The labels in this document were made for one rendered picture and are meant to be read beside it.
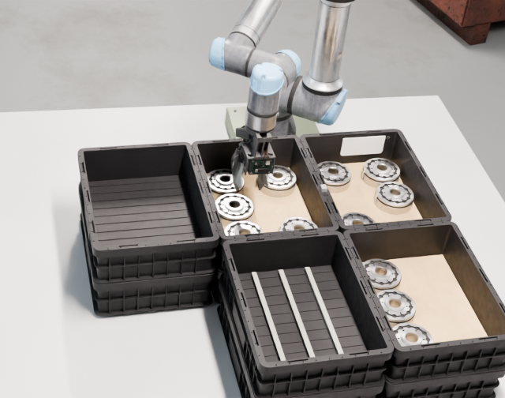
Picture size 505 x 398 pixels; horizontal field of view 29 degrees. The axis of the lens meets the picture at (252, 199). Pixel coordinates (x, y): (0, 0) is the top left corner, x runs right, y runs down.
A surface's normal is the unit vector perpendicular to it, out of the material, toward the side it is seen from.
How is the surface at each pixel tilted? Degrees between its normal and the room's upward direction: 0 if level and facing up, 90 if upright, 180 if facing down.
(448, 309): 0
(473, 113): 0
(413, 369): 90
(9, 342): 0
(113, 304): 90
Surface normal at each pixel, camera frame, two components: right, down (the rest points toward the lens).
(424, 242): 0.23, 0.63
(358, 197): 0.09, -0.77
